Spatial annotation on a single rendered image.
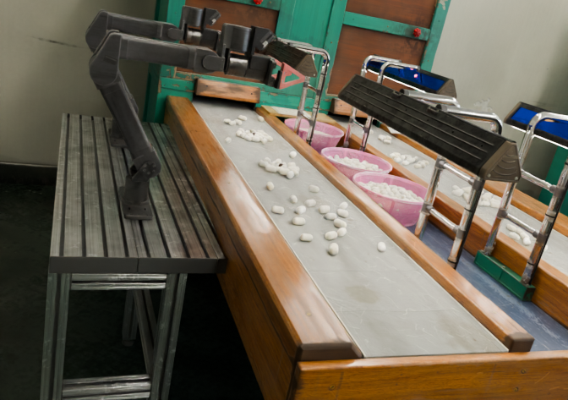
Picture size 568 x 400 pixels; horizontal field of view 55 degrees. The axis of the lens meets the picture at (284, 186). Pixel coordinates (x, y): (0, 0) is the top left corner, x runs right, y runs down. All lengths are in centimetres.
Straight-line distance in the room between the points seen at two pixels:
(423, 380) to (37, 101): 270
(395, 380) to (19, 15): 272
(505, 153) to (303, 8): 178
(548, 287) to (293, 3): 168
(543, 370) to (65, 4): 277
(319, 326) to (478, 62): 341
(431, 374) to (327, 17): 196
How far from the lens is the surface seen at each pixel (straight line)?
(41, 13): 320
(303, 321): 93
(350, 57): 274
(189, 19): 200
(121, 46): 136
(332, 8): 266
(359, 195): 161
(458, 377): 104
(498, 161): 96
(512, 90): 443
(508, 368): 110
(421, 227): 142
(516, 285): 151
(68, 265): 123
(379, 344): 98
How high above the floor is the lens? 125
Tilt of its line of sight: 18 degrees down
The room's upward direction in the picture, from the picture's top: 12 degrees clockwise
